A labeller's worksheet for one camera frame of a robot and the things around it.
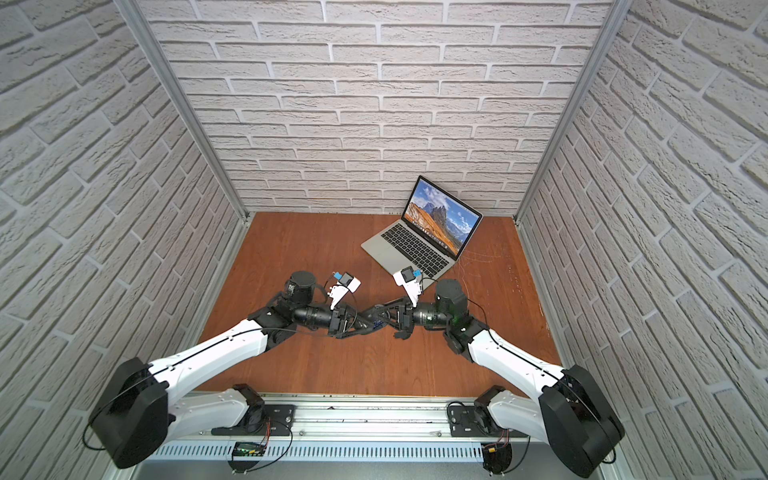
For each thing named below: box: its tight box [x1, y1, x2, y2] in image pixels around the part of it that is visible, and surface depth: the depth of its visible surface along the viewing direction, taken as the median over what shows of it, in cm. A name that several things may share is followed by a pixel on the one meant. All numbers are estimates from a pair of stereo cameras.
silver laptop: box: [361, 175, 484, 286], surface depth 109 cm
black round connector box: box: [481, 442, 513, 475], surface depth 72 cm
